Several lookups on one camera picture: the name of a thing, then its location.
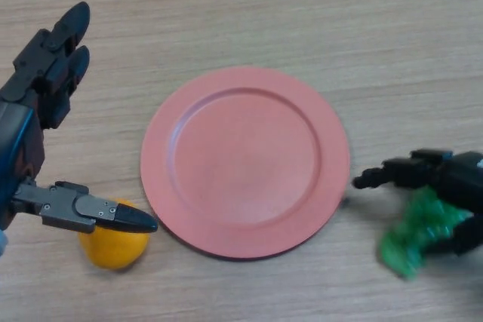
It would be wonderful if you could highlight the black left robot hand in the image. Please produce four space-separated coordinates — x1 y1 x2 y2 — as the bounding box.
0 1 158 235

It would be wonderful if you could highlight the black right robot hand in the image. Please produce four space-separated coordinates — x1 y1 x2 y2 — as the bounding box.
352 149 483 257

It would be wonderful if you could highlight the green grapes bunch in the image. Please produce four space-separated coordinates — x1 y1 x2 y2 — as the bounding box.
378 188 472 281

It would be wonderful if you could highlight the pink round plate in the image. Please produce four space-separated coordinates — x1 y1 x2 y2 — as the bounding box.
140 66 351 262

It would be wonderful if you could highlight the yellow pear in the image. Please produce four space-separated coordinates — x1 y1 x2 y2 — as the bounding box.
78 198 150 271

